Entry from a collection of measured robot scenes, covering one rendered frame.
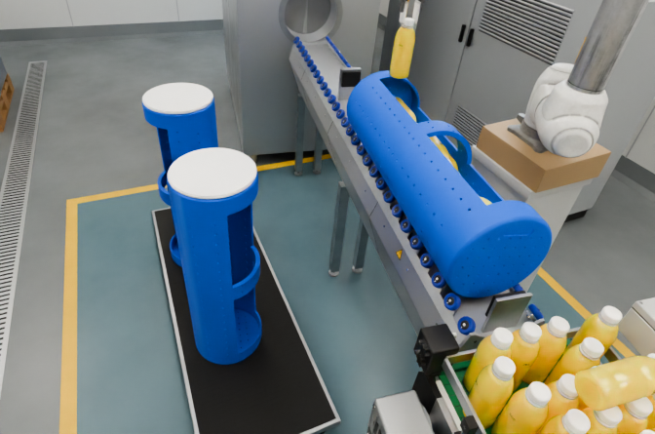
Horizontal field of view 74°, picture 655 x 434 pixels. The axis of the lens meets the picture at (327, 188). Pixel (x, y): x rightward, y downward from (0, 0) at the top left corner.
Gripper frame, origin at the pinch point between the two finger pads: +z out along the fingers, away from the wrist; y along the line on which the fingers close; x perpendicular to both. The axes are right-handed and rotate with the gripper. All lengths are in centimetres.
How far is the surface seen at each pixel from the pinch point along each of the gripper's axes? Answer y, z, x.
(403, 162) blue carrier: 12, 32, 39
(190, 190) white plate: 74, 44, 27
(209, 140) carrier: 67, 60, -29
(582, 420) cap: 8, 39, 113
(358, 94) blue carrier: 12.0, 31.1, -6.4
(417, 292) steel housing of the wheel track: 13, 61, 64
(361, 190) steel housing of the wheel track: 13, 62, 13
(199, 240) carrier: 73, 62, 29
